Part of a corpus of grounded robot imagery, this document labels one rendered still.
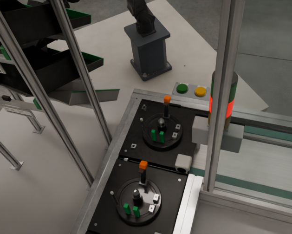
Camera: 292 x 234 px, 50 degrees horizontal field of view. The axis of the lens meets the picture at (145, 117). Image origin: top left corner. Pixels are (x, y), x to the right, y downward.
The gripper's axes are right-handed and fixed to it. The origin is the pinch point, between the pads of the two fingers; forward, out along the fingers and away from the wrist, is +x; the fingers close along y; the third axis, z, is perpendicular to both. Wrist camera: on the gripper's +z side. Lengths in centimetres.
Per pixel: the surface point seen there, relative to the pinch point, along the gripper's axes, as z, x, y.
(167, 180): -20, 26, 52
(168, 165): -21, 21, 51
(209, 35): -160, -129, 27
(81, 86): -20.3, 3.4, 10.8
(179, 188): -19, 27, 56
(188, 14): -168, -154, 0
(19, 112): 10.2, 26.1, 15.3
